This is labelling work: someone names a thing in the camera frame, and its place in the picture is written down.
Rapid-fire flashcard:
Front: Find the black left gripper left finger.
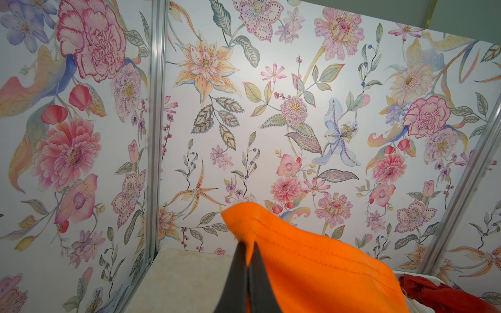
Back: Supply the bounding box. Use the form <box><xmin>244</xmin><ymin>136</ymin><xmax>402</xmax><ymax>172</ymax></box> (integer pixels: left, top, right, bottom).
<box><xmin>214</xmin><ymin>242</ymin><xmax>248</xmax><ymax>313</ymax></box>

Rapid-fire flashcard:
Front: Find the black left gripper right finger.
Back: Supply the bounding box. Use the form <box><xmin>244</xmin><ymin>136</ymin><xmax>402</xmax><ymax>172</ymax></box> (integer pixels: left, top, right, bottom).
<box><xmin>248</xmin><ymin>243</ymin><xmax>282</xmax><ymax>313</ymax></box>

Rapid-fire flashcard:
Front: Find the orange t-shirt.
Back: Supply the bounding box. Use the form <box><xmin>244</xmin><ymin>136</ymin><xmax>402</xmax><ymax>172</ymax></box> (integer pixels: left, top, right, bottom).
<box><xmin>222</xmin><ymin>202</ymin><xmax>408</xmax><ymax>312</ymax></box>

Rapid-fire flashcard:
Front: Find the white plastic laundry basket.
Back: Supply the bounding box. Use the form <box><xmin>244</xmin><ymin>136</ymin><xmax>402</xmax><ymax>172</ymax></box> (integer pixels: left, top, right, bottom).
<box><xmin>393</xmin><ymin>271</ymin><xmax>435</xmax><ymax>313</ymax></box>

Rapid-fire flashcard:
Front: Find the red t-shirt in basket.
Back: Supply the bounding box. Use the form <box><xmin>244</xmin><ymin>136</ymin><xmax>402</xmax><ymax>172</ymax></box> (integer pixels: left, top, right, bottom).
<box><xmin>411</xmin><ymin>277</ymin><xmax>500</xmax><ymax>312</ymax></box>

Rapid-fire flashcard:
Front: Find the right rear aluminium corner post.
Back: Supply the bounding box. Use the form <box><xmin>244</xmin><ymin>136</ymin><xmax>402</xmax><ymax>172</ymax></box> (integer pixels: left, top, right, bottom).
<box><xmin>417</xmin><ymin>99</ymin><xmax>500</xmax><ymax>275</ymax></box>

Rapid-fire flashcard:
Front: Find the aluminium corner post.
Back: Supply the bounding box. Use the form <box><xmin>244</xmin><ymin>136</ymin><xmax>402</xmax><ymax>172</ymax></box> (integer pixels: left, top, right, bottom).
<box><xmin>116</xmin><ymin>1</ymin><xmax>170</xmax><ymax>312</ymax></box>
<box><xmin>417</xmin><ymin>99</ymin><xmax>500</xmax><ymax>275</ymax></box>

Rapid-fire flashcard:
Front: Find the left rear aluminium corner post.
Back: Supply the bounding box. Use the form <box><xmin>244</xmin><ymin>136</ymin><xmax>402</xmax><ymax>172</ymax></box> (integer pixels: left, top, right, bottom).
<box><xmin>116</xmin><ymin>1</ymin><xmax>170</xmax><ymax>312</ymax></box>

